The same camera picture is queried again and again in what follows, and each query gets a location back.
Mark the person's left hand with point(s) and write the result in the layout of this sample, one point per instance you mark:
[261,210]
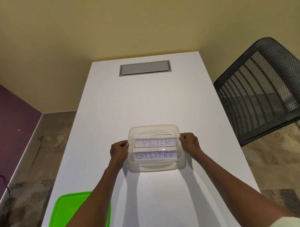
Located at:
[118,153]

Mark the person's right hand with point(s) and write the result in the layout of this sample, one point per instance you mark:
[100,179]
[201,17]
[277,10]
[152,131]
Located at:
[191,145]

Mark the person's left thumb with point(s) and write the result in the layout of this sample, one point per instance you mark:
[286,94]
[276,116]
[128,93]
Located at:
[125,143]

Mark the person's right thumb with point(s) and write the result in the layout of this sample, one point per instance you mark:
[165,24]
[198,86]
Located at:
[184,136]

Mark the clear plastic container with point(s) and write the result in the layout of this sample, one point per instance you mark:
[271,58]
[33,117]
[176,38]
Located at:
[154,131]

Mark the person's right forearm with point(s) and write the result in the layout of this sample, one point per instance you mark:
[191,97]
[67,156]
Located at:
[228,183]

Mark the person's left forearm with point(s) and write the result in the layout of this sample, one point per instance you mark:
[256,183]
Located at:
[94,204]

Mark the white name card, short word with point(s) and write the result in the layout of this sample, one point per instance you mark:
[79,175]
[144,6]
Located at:
[156,142]

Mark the white name card, long word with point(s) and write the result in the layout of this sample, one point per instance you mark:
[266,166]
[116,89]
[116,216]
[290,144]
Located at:
[154,155]

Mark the black mesh office chair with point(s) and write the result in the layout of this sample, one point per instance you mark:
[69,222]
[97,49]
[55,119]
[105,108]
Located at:
[259,88]

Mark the green plastic lid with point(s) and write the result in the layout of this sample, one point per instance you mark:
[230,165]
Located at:
[62,215]

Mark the white shirt sleeve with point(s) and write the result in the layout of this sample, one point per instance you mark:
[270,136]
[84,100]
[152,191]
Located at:
[291,222]

